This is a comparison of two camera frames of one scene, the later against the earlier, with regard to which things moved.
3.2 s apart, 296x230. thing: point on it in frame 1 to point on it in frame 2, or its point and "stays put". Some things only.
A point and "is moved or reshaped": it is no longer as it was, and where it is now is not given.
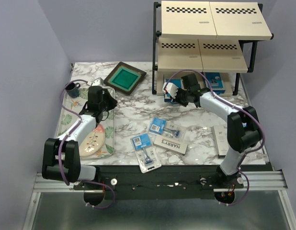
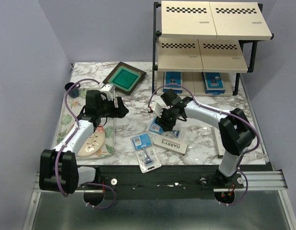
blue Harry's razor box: (176, 82) is moved or reshaped
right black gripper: (179, 90) to (161, 122)
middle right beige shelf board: (222, 56) stays put
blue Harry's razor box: (215, 80) stays put
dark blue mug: (72, 89) stays put
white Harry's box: (170, 144) stays put
